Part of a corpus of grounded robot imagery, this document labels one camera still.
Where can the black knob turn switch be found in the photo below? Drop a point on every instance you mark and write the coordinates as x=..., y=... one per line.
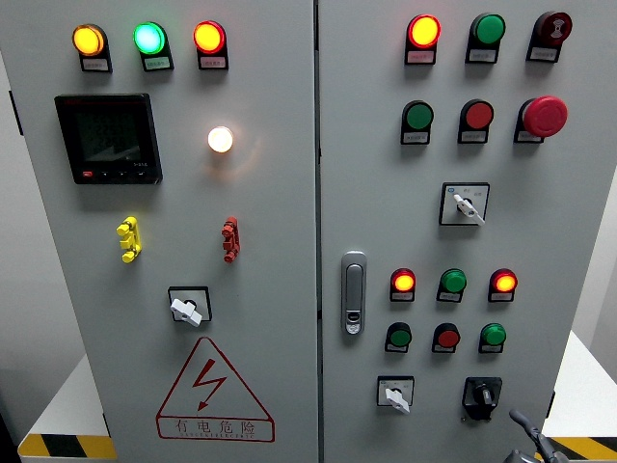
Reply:
x=482, y=394

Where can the black cabinet hinge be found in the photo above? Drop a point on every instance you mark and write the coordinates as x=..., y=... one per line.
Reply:
x=551, y=405
x=106, y=425
x=16, y=112

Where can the black yellow striped tape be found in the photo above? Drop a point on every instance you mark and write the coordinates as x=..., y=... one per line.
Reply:
x=68, y=447
x=588, y=448

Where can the small label plate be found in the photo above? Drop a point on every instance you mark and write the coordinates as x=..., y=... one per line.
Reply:
x=402, y=296
x=490, y=348
x=473, y=137
x=213, y=62
x=421, y=56
x=481, y=55
x=96, y=64
x=443, y=349
x=157, y=63
x=543, y=54
x=396, y=348
x=448, y=297
x=500, y=297
x=415, y=137
x=527, y=137

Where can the small green lamp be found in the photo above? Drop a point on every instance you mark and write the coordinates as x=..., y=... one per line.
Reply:
x=493, y=334
x=453, y=280

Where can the small red push button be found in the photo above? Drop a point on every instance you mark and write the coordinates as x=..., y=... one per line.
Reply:
x=447, y=337

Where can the small red lamp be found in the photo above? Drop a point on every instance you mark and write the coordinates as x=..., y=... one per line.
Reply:
x=403, y=280
x=503, y=281

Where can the small green push button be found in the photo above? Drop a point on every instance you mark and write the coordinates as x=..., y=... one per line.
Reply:
x=399, y=336

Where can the silver door lock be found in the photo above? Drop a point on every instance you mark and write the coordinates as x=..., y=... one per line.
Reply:
x=354, y=293

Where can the pale grey cabinet door with lock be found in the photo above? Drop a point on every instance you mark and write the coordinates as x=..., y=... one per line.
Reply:
x=385, y=222

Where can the red warning triangle sticker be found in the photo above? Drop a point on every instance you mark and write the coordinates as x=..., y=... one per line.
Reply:
x=215, y=427

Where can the large red stop button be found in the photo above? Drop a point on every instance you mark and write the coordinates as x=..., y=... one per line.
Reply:
x=544, y=116

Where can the large red push button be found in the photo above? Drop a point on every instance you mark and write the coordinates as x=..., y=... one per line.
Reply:
x=478, y=115

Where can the large green push button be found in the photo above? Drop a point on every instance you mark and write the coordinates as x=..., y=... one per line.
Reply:
x=488, y=28
x=418, y=115

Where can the dark red buzzer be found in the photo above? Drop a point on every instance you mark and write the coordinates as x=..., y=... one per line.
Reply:
x=553, y=27

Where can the large red lamp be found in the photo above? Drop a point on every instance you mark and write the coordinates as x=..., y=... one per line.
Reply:
x=209, y=36
x=423, y=31

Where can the white lamp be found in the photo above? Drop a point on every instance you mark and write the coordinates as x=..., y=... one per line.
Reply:
x=221, y=139

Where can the black display meter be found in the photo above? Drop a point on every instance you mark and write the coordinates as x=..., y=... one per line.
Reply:
x=109, y=139

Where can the large green lamp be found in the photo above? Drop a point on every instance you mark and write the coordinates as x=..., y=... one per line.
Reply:
x=149, y=37

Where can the large yellow lamp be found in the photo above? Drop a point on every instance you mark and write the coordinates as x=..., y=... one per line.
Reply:
x=88, y=40

